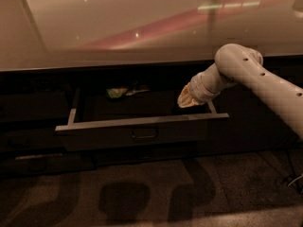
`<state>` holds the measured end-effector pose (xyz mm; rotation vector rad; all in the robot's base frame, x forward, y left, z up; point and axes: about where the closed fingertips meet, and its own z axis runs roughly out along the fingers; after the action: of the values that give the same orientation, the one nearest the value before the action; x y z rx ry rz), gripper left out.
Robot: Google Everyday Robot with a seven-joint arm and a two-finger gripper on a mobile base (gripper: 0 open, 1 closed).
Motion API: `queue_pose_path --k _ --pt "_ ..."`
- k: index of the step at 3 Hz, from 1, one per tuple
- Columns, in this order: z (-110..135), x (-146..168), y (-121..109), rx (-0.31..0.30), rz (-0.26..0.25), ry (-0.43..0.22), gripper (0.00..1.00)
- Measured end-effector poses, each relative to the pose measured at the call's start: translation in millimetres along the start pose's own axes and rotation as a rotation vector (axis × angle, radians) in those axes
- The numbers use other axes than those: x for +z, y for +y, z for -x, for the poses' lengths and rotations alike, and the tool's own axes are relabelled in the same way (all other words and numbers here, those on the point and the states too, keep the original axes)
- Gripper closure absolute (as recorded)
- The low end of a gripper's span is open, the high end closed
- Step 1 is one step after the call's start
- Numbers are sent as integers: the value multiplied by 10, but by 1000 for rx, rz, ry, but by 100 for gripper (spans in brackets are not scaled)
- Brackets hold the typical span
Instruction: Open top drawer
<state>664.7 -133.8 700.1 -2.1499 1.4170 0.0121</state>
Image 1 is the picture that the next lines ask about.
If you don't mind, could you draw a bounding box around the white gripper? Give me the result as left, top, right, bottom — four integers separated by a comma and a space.
177, 72, 220, 109

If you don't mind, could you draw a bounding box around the dark grey drawer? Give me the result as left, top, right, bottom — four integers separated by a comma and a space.
55, 89, 229, 151
92, 148, 194, 166
0, 152, 96, 178
0, 92, 68, 123
0, 128, 62, 152

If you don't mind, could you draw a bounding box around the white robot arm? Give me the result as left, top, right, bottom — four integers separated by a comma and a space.
177, 44, 303, 138

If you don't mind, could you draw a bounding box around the green snack bag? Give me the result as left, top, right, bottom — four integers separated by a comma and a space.
106, 87, 128, 99

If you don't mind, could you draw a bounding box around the dark grey cabinet door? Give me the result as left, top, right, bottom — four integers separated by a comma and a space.
197, 57, 303, 157

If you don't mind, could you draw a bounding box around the white cable on floor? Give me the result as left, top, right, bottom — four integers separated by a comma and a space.
286, 173, 303, 188

